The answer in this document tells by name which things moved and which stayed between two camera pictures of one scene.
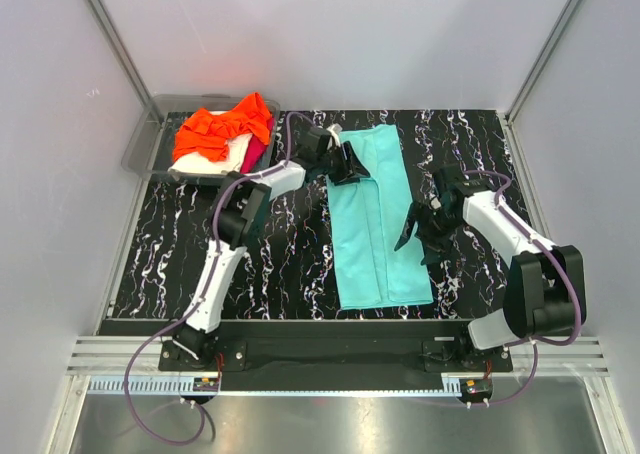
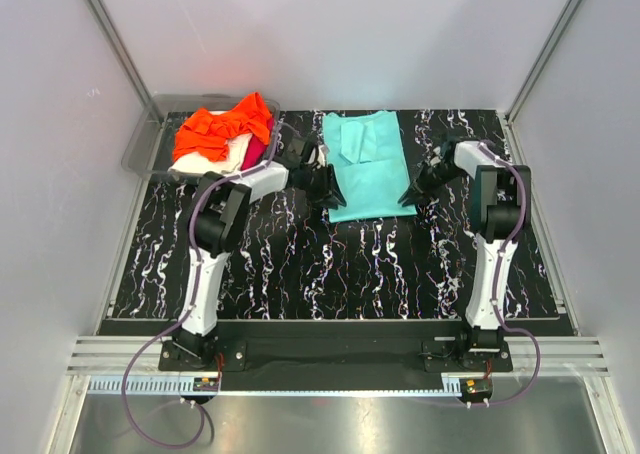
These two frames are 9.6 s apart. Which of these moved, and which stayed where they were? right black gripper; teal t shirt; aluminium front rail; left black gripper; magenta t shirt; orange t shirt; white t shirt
Moved: right black gripper; teal t shirt; left black gripper
Stayed: aluminium front rail; orange t shirt; magenta t shirt; white t shirt
